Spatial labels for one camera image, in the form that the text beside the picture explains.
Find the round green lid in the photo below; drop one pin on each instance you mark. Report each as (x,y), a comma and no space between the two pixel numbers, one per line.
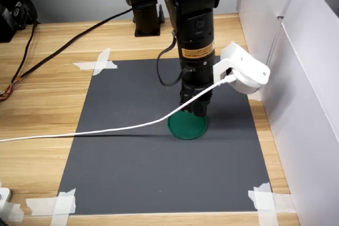
(185,129)

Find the dark grey mat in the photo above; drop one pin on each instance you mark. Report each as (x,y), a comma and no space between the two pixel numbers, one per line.
(159,170)

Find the black equipment bag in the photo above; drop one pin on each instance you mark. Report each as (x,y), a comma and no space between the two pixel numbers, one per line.
(13,11)

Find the white tape strip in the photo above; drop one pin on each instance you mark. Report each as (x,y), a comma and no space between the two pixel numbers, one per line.
(256,97)
(12,212)

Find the small white bracket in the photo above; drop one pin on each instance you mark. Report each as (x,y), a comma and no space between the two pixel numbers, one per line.
(4,197)

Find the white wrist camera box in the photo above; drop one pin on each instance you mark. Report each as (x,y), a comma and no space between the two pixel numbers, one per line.
(246,64)

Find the white partition panel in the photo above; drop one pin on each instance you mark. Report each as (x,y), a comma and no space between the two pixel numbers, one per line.
(312,104)
(259,11)

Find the white tape cross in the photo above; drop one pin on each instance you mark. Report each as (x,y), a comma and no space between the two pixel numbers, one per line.
(102,63)
(62,204)
(265,202)

